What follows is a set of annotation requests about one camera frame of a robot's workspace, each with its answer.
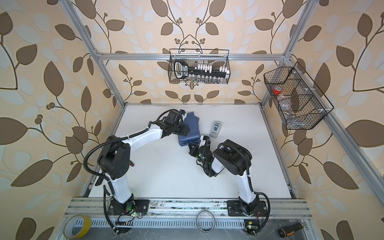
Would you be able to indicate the wall wire basket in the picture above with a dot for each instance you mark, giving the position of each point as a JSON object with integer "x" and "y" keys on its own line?
{"x": 304, "y": 104}
{"x": 215, "y": 57}

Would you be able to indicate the back wall wire basket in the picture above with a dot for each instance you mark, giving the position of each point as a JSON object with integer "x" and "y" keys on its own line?
{"x": 215, "y": 57}

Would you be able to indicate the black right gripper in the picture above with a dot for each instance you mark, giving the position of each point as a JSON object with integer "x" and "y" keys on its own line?
{"x": 193, "y": 151}

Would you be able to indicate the yellow tape roll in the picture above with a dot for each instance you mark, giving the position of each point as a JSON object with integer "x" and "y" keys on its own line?
{"x": 77, "y": 227}

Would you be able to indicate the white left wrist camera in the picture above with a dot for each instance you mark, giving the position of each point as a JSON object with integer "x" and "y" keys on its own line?
{"x": 183, "y": 113}

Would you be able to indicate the orange black screwdriver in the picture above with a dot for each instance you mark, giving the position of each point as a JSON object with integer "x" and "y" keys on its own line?
{"x": 290, "y": 230}

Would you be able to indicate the black tool set in basket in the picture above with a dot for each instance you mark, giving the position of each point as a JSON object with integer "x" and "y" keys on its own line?
{"x": 182, "y": 71}

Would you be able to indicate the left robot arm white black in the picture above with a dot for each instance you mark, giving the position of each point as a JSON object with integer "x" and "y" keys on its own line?
{"x": 114, "y": 159}

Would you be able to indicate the grey tape dispenser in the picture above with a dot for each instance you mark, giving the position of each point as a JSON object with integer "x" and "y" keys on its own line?
{"x": 216, "y": 128}

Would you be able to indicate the blue wrapping paper sheet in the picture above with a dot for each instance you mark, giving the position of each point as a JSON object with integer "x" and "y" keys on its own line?
{"x": 193, "y": 137}

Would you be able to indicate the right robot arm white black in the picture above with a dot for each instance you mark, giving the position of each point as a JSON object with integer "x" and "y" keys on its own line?
{"x": 237, "y": 160}

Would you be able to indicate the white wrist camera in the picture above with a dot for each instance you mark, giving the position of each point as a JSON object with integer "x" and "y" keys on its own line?
{"x": 183, "y": 113}
{"x": 205, "y": 141}

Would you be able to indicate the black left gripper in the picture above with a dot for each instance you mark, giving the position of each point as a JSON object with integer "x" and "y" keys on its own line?
{"x": 185, "y": 131}

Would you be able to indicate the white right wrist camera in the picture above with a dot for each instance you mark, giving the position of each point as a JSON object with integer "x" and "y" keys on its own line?
{"x": 205, "y": 141}

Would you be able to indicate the right wall wire basket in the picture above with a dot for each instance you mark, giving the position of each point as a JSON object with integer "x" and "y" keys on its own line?
{"x": 304, "y": 104}

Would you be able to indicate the red capped plastic bottle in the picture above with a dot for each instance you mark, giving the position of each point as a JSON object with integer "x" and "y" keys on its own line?
{"x": 277, "y": 90}

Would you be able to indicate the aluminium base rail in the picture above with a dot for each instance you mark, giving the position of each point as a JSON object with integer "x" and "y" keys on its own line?
{"x": 221, "y": 208}

